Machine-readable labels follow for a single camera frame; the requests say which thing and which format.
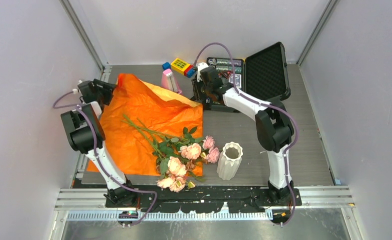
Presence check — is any yellow toy block house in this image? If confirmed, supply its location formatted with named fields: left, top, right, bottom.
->
left=170, top=58, right=195, bottom=78

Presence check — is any blue toy block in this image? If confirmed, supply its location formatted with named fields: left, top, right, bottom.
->
left=162, top=62, right=171, bottom=70

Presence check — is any orange yellow wrapping paper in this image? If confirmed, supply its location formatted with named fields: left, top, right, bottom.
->
left=100, top=73, right=203, bottom=176

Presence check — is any orange flower bouquet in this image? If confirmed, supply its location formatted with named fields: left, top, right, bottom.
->
left=123, top=115, right=220, bottom=193

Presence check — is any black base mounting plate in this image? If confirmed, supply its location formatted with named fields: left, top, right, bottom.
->
left=104, top=185, right=302, bottom=214

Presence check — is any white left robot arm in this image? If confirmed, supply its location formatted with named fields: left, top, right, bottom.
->
left=60, top=79, right=138, bottom=207

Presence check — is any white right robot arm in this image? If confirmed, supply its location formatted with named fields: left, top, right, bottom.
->
left=192, top=62, right=298, bottom=205

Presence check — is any white ribbed vase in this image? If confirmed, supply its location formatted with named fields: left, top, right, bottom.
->
left=217, top=142, right=243, bottom=181

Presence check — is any pink metronome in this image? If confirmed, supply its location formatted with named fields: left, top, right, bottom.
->
left=161, top=69, right=182, bottom=94

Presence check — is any black open poker case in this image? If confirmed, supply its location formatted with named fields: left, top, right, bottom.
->
left=198, top=42, right=291, bottom=109

